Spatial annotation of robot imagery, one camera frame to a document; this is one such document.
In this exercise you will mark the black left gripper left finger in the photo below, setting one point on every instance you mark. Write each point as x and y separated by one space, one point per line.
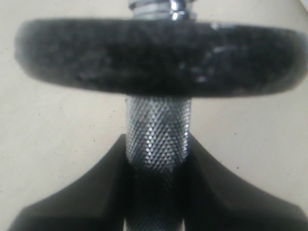
94 202

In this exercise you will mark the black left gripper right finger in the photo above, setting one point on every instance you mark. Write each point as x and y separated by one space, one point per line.
218 200

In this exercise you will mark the chrome threaded dumbbell bar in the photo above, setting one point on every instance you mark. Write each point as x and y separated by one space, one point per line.
158 120

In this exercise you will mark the black weight plate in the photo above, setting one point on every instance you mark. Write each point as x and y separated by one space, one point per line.
221 59

